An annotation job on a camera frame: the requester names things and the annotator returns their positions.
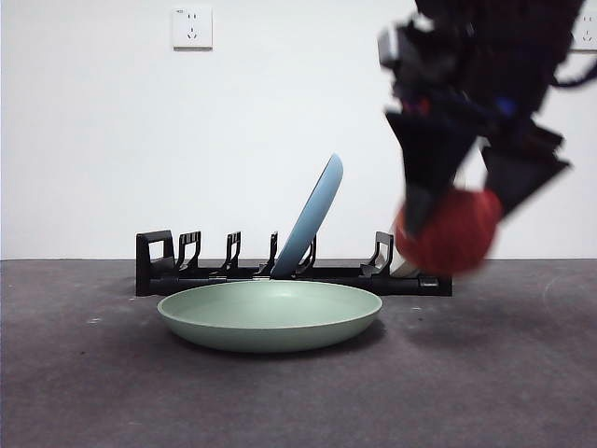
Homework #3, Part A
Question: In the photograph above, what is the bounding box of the red yellow apple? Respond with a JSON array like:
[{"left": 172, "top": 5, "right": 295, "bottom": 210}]
[{"left": 394, "top": 186, "right": 504, "bottom": 276}]

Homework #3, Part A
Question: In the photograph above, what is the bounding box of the green plate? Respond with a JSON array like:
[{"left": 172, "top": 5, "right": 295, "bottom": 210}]
[{"left": 157, "top": 279, "right": 383, "bottom": 354}]

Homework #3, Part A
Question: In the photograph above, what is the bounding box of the blue plate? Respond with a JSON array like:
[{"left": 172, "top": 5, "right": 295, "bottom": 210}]
[{"left": 271, "top": 153, "right": 345, "bottom": 279}]

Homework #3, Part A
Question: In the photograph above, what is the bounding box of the black plate rack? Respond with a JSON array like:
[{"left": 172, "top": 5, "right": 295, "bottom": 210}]
[{"left": 135, "top": 229, "right": 453, "bottom": 298}]

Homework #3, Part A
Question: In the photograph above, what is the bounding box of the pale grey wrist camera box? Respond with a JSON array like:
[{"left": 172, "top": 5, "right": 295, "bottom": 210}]
[{"left": 377, "top": 21, "right": 421, "bottom": 71}]

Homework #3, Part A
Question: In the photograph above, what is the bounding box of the white wall socket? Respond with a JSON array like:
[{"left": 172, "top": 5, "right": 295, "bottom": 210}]
[
  {"left": 172, "top": 7, "right": 214, "bottom": 51},
  {"left": 571, "top": 13, "right": 597, "bottom": 53}
]

